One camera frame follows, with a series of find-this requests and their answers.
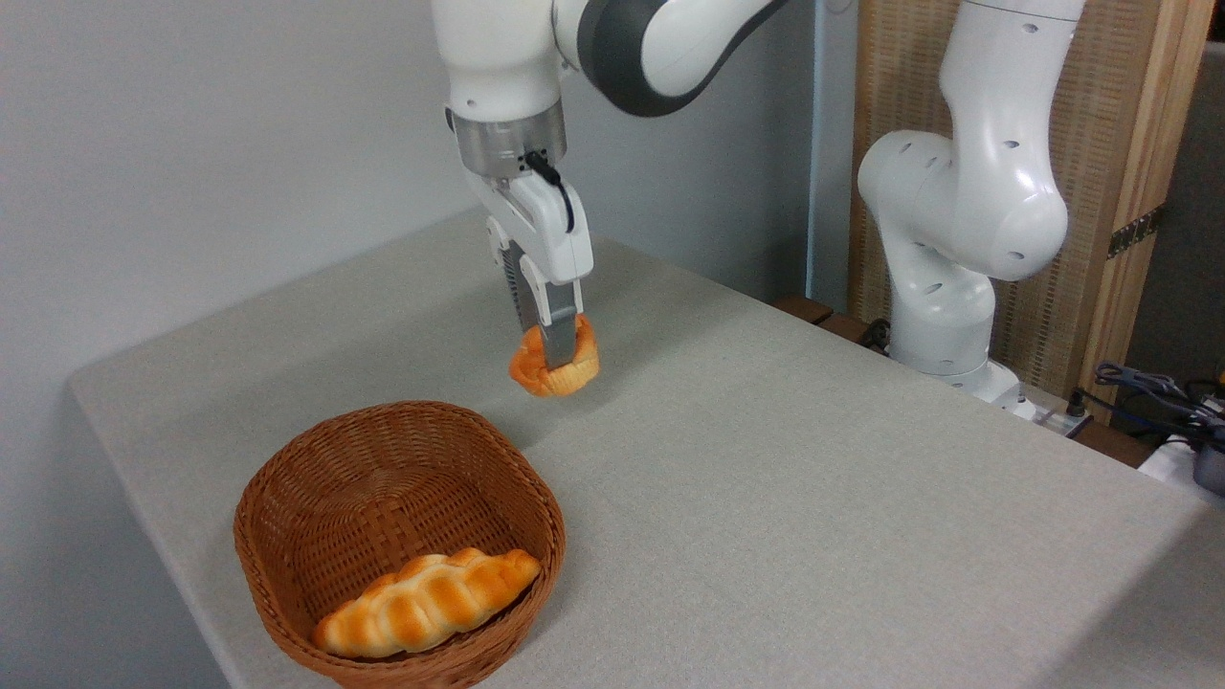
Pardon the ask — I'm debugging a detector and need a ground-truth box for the black and blue cable bundle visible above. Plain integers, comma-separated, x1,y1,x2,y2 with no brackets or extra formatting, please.
1094,361,1225,443

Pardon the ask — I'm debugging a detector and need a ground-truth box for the white vertical wall duct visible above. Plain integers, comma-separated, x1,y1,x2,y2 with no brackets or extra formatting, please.
806,0,858,309

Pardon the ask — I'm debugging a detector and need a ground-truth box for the metal screen hinge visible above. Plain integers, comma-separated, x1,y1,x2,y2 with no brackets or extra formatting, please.
1107,205,1166,260

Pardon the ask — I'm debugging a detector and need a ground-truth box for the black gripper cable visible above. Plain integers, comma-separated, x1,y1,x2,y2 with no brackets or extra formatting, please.
523,150,577,234

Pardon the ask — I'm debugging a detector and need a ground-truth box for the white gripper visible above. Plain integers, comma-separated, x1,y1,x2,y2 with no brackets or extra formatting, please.
464,167,595,373

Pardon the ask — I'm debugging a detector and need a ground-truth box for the black plug with white socket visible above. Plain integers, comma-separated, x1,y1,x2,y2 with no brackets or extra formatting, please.
1020,386,1095,437

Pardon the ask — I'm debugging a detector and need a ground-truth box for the grey container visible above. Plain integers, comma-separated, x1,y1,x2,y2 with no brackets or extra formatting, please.
1192,429,1225,498

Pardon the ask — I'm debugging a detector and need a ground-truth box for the long braided bread loaf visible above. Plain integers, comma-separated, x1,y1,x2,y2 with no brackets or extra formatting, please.
313,547,543,658

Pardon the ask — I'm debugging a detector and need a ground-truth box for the round knotted bread roll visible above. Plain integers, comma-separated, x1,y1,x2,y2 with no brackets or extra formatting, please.
508,314,601,399

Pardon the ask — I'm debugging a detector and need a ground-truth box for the brown wicker basket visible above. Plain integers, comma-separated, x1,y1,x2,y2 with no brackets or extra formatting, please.
234,400,567,689

